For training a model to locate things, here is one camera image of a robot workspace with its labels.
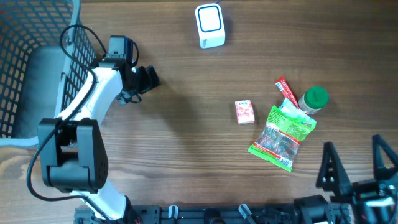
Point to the green lid jar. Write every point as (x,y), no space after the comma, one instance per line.
(313,100)

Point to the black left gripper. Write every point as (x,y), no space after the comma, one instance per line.
(140,81)

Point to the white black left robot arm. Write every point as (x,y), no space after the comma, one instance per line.
(72,153)

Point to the green candy bag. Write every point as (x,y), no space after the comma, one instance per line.
(281,138)

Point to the teal packet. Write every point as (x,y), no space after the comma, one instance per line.
(289,109)

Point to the white barcode scanner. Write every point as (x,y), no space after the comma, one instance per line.
(210,25)

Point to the grey plastic mesh basket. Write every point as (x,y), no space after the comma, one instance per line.
(42,50)

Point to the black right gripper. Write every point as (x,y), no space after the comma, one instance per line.
(359,190)

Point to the small red white box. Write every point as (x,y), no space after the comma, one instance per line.
(244,112)

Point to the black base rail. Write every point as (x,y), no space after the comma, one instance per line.
(270,213)

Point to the red snack stick packet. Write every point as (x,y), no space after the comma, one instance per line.
(286,91)

